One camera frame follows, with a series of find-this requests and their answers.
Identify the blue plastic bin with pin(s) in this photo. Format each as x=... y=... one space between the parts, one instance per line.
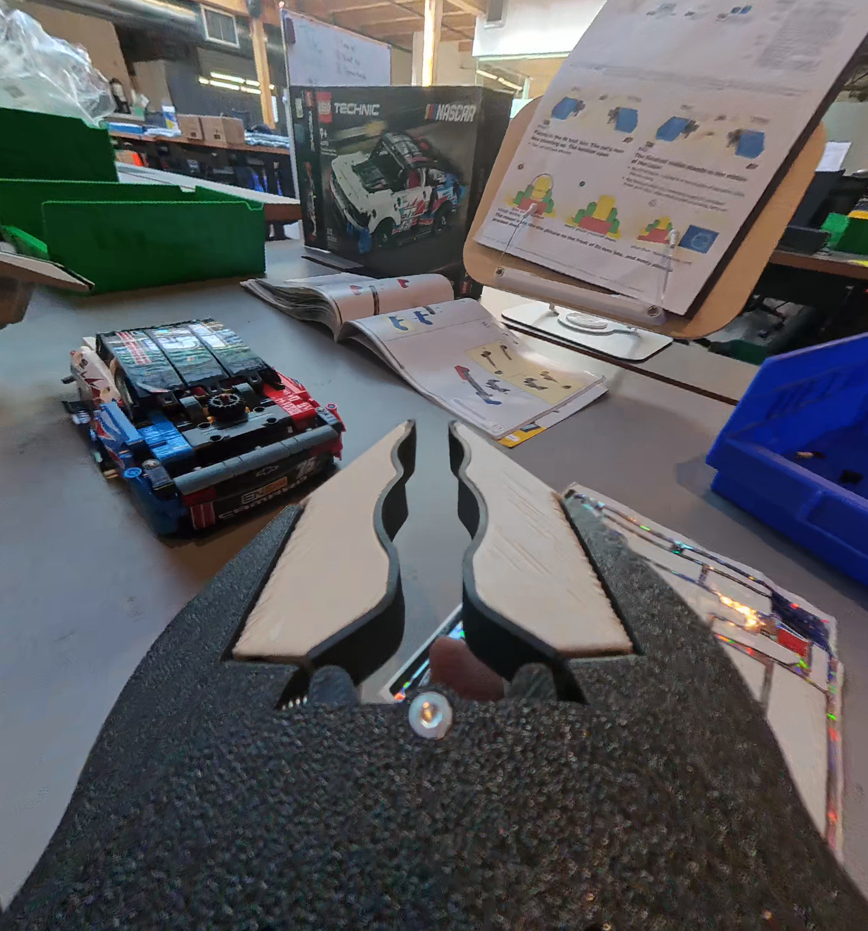
x=812 y=451

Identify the printed instruction sheet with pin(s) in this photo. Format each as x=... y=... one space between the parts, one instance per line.
x=681 y=109

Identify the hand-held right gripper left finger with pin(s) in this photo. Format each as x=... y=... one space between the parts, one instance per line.
x=325 y=567

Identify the holographic sticker sheet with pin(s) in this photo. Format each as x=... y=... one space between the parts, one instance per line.
x=768 y=691

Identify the wooden-edged table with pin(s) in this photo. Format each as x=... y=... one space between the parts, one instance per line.
x=278 y=207

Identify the toy brick race car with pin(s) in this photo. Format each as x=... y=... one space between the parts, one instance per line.
x=201 y=429

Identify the grey desk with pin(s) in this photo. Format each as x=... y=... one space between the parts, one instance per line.
x=41 y=582

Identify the cardboard boxes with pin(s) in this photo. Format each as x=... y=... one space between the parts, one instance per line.
x=212 y=129

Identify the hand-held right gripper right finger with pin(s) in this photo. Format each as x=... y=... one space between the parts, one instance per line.
x=536 y=567

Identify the adjoining white desk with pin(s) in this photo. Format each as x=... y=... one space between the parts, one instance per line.
x=696 y=374

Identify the clear plastic bag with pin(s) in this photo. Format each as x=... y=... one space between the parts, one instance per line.
x=27 y=58

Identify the person's right hand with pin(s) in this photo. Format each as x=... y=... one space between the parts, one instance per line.
x=463 y=673

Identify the whiteboard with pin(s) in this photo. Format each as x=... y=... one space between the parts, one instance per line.
x=339 y=54

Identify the black toy car box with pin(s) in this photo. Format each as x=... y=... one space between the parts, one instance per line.
x=397 y=182

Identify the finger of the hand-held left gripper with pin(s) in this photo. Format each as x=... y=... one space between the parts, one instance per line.
x=19 y=265

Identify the open instruction booklet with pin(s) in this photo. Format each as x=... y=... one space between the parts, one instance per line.
x=441 y=349

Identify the wooden document stand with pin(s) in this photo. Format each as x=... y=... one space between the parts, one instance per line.
x=754 y=291

